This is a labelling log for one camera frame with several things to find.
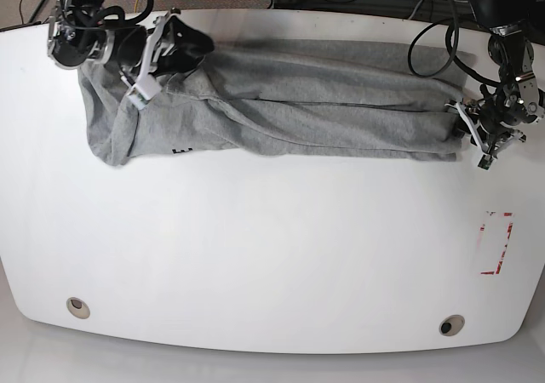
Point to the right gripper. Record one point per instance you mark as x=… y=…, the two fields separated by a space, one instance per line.
x=141 y=55

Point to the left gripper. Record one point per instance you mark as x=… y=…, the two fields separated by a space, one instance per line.
x=490 y=127

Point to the grey t-shirt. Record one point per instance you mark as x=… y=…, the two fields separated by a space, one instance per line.
x=281 y=97

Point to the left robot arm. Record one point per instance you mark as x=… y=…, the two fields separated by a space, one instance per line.
x=515 y=98

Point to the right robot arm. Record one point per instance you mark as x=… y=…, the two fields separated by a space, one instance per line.
x=85 y=31

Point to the red tape rectangle marking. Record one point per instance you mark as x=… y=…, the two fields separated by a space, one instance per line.
x=494 y=236

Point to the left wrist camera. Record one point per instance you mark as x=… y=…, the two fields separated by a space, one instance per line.
x=486 y=161

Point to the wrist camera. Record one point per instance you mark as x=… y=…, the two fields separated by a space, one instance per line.
x=142 y=91
x=486 y=161

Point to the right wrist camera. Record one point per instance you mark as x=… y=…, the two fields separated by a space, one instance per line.
x=142 y=91

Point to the right table cable grommet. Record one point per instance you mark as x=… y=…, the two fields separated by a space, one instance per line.
x=452 y=325

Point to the table cable grommet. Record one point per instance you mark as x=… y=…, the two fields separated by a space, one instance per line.
x=78 y=308
x=452 y=325

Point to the left table cable grommet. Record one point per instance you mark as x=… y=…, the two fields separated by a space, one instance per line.
x=78 y=308

